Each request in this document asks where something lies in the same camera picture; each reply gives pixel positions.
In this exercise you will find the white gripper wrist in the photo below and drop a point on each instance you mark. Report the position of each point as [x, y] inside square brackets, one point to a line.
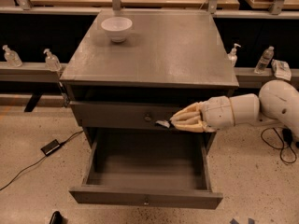
[217, 112]

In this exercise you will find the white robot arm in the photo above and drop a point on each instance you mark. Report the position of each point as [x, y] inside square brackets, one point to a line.
[278, 101]

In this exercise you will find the grey drawer cabinet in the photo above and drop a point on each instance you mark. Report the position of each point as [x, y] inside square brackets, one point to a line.
[171, 57]

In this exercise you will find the grey open bottom drawer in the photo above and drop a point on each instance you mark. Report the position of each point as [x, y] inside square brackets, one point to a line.
[148, 168]

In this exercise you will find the grey middle drawer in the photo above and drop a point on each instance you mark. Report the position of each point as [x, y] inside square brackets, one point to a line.
[117, 115]

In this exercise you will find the clear pump bottle right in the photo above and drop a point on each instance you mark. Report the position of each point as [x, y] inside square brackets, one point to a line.
[232, 54]

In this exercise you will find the clear pump bottle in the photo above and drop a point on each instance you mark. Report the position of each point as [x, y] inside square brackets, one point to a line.
[12, 57]
[232, 54]
[52, 61]

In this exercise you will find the clear plastic water bottle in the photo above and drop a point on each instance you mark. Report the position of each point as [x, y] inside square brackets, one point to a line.
[264, 60]

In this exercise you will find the crumpled white packet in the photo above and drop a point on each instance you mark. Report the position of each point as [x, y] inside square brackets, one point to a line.
[281, 70]

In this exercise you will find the white ceramic bowl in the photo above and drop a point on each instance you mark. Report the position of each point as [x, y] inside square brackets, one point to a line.
[117, 28]

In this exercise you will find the black power adapter brick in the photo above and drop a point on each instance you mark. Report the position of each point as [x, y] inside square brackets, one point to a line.
[50, 147]

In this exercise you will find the black object floor bottom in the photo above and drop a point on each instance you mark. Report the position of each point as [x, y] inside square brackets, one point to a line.
[56, 218]

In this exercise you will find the clear pump bottle far left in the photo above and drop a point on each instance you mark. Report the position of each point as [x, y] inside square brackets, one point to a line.
[12, 57]

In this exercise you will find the grey metal rail shelf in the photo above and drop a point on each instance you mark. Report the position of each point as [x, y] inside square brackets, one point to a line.
[29, 72]

